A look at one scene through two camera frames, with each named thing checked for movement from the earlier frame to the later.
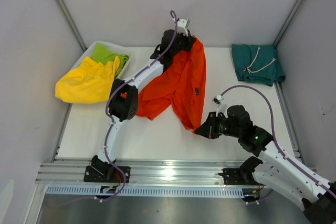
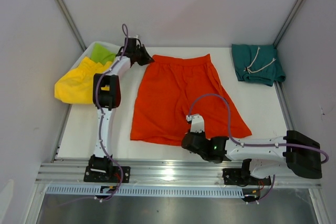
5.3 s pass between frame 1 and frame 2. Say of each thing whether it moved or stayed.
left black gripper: moved
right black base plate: stayed
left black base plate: stayed
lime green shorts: stayed
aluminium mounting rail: stayed
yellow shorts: stayed
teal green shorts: stayed
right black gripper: moved
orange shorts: moved
